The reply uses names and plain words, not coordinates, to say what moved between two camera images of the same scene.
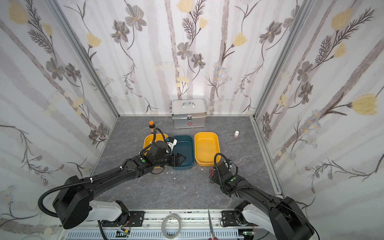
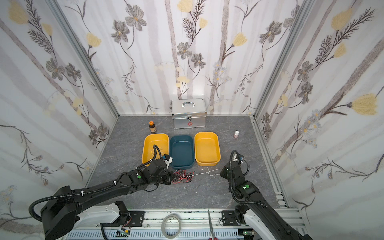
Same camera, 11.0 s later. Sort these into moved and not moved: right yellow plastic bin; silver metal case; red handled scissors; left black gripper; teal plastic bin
Moved: left black gripper
Not moved: right yellow plastic bin; silver metal case; teal plastic bin; red handled scissors
